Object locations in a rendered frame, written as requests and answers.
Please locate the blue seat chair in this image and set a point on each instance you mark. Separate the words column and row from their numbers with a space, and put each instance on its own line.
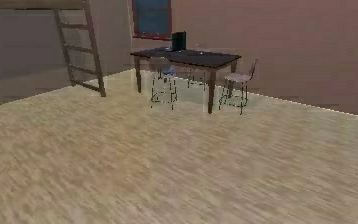
column 168, row 71

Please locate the red framed window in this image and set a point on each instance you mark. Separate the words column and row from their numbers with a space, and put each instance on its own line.
column 152, row 17

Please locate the brown wooden loft bed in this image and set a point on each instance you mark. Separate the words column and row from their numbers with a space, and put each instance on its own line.
column 93, row 50

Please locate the black box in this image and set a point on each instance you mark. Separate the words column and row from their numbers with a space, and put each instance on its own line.
column 179, row 41

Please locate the pink seat chair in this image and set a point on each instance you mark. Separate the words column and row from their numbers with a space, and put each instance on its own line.
column 241, row 78

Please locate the dark brown wooden table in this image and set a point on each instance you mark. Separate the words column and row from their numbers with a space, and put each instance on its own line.
column 200, row 58

